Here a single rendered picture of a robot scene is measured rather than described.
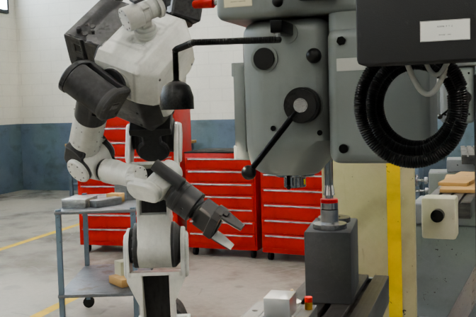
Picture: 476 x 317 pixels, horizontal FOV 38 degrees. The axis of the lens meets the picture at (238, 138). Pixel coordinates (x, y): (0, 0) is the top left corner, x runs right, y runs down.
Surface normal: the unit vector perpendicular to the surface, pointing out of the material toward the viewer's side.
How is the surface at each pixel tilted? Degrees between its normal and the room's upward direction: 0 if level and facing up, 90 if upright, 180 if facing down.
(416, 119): 90
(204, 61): 90
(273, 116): 90
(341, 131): 90
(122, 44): 46
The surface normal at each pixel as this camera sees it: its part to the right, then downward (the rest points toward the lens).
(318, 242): -0.25, 0.06
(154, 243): 0.02, -0.22
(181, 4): 0.49, -0.04
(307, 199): -0.46, 0.06
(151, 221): 0.03, 0.02
